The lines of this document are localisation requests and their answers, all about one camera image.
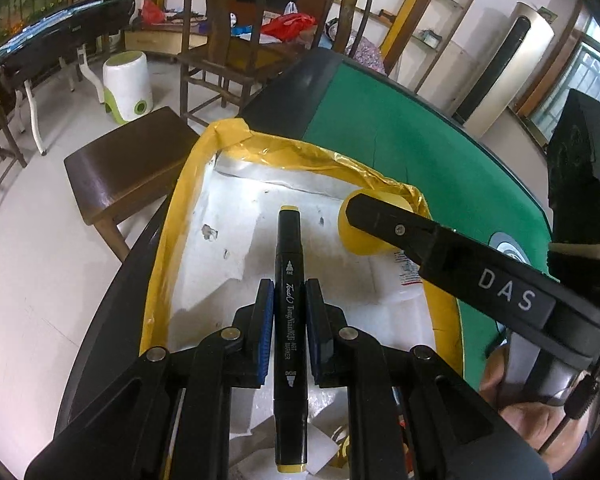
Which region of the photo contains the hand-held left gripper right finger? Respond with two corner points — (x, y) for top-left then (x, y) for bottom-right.
(305, 279), (553, 480)

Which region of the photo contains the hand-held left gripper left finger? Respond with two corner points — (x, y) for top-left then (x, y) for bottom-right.
(25, 279), (276, 480)

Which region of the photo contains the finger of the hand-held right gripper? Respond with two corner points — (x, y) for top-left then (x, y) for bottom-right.
(341, 192), (600, 361)

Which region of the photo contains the black marker pen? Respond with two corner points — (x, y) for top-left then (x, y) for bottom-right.
(272, 205), (310, 473)

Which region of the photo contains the yellow-lined white box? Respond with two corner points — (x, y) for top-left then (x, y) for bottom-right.
(139, 119), (465, 480)

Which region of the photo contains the yellow medicine bottle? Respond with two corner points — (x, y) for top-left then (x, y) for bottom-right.
(341, 191), (423, 288)

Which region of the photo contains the person's right hand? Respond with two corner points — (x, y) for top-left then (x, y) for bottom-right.
(480, 345), (588, 473)

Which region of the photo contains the barred window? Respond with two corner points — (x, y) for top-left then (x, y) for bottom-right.
(517, 5), (600, 146)

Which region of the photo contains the standing air conditioner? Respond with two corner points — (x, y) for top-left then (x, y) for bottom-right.
(452, 1), (556, 138)

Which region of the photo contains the brown wooden stool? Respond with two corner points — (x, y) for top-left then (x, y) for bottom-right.
(63, 106), (201, 261)

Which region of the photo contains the floral cloth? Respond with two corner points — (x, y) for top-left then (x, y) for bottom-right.
(325, 17), (386, 73)

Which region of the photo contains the dark wooden chair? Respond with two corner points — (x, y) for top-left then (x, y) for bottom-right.
(177, 0), (281, 128)
(325, 0), (378, 56)

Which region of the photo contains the red plastic bag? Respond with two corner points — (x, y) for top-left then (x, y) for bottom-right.
(141, 0), (165, 25)
(260, 12), (317, 41)

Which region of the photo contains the black glossy side table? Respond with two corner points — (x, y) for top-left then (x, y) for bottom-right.
(0, 0), (136, 156)

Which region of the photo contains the wooden wall shelf unit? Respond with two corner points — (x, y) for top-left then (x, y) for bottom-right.
(125, 0), (486, 61)

